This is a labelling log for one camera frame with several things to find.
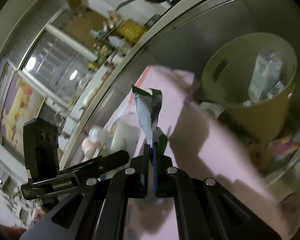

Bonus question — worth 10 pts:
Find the yellow oil bottle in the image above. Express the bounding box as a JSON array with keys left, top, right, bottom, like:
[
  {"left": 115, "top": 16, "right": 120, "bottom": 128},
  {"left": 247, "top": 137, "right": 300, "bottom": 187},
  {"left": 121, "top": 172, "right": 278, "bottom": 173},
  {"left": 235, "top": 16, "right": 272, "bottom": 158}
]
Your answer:
[{"left": 118, "top": 19, "right": 147, "bottom": 45}]

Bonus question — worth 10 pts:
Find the beige round trash bin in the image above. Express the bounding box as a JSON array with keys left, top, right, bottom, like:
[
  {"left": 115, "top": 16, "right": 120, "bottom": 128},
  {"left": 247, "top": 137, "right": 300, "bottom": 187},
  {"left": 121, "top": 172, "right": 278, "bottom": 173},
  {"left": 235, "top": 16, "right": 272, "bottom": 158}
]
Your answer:
[{"left": 201, "top": 33, "right": 297, "bottom": 142}]

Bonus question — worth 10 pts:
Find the white carton in bin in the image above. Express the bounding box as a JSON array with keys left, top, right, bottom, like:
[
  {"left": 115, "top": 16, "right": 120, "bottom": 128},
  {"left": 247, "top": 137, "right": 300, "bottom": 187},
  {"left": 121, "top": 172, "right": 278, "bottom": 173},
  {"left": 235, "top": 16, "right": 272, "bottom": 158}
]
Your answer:
[{"left": 248, "top": 52, "right": 283, "bottom": 103}]

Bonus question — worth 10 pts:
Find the grey torn foil wrapper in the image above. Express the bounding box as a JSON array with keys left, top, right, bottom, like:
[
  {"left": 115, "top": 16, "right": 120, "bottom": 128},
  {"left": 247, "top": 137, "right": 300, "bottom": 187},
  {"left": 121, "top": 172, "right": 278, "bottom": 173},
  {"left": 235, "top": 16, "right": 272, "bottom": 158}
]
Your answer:
[{"left": 132, "top": 85, "right": 168, "bottom": 155}]

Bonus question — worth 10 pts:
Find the pink paper cup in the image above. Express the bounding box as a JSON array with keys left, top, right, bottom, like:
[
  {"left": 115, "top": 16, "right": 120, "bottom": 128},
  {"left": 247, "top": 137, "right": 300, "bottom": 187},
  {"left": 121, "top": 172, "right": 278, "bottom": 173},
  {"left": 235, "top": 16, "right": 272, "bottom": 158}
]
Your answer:
[{"left": 82, "top": 126, "right": 110, "bottom": 161}]

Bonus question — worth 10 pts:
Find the pink floral tablecloth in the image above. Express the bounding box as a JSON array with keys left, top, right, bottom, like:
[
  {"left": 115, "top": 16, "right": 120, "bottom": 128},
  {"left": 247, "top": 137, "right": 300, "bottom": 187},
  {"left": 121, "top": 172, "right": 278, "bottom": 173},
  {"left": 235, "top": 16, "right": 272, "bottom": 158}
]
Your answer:
[{"left": 81, "top": 64, "right": 291, "bottom": 240}]

